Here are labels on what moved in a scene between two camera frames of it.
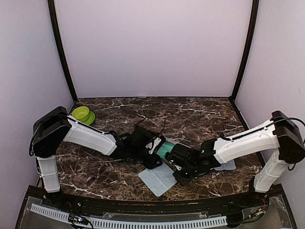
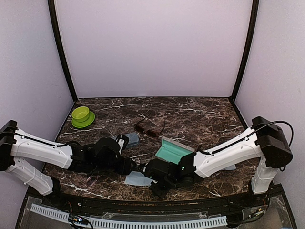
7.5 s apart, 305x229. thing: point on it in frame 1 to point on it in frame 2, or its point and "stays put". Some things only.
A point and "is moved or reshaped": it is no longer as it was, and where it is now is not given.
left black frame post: (54, 26) stays put
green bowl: (80, 113) stays put
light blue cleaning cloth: (159, 180) is moved or reshaped
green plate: (90, 119) stays put
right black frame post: (255, 13) stays put
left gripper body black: (148, 164) to (123, 169)
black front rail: (256, 202) stays put
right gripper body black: (184, 179) to (161, 192)
